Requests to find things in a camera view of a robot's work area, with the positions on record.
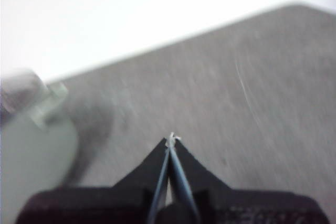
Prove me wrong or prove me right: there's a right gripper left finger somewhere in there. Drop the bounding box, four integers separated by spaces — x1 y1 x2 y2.
15 137 171 224

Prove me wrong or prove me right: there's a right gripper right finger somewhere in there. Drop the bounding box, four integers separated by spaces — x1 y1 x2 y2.
170 139 332 224

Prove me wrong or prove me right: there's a pale green electric pot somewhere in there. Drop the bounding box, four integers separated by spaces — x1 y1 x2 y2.
0 82 79 184

